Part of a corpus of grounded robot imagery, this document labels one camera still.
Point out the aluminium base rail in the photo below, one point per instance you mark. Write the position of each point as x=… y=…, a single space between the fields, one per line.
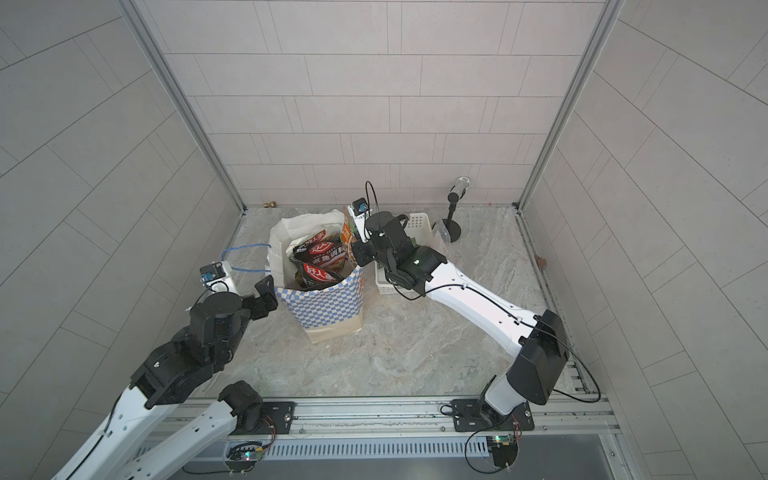
x=322 y=428

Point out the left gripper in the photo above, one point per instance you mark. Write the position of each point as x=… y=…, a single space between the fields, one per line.
x=260 y=296

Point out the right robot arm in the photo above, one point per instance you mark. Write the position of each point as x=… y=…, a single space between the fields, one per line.
x=536 y=342

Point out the mapo tofu sauce packet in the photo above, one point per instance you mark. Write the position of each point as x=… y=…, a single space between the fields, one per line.
x=349 y=231

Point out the checkered paper bag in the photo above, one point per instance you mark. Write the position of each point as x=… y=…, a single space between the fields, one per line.
x=322 y=314

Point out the circuit board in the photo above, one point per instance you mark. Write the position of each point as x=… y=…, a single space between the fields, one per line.
x=248 y=452
x=503 y=450

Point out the right circuit board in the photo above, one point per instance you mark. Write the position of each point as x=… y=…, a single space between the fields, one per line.
x=503 y=450

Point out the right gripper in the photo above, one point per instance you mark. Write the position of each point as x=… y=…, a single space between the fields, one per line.
x=362 y=252

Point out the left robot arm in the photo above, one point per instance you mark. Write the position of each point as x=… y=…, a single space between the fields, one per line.
x=165 y=380

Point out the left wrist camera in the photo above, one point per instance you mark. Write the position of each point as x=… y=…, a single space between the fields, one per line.
x=217 y=277

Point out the black red seasoning packet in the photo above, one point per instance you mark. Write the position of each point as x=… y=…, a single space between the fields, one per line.
x=326 y=254

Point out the left circuit board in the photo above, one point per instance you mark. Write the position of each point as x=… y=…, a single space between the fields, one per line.
x=248 y=452

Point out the white perforated plastic basket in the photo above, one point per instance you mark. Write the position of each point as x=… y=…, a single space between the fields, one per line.
x=407 y=264

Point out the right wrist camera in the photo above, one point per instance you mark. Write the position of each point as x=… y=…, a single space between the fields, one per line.
x=358 y=212

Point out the black microphone stand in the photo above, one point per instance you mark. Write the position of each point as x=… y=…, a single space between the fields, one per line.
x=453 y=228

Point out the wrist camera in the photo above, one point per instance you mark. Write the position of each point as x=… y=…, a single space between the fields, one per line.
x=358 y=212
x=217 y=277

